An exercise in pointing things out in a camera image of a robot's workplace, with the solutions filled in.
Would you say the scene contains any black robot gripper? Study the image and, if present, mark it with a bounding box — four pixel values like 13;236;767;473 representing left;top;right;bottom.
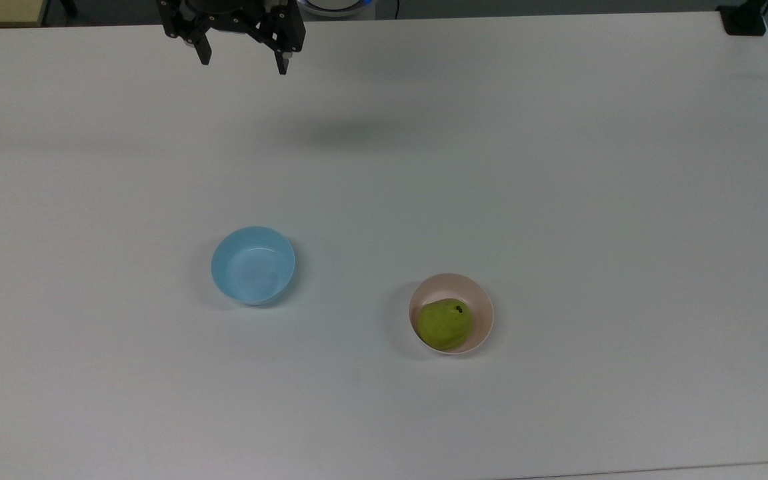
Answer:
157;0;307;76

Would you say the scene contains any green pear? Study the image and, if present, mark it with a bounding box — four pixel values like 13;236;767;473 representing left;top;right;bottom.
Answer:
417;298;474;351

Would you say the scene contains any light blue plastic bowl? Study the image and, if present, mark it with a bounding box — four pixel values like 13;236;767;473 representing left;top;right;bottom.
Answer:
210;226;297;307

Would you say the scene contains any pink plastic bowl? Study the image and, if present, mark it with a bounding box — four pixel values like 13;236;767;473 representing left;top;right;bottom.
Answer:
408;273;495;356

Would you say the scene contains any white round base blue light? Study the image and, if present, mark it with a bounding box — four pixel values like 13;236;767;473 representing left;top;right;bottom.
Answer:
297;0;376;19

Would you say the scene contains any black table clamp mount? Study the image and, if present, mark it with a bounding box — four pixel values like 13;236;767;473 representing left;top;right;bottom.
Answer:
717;0;768;37

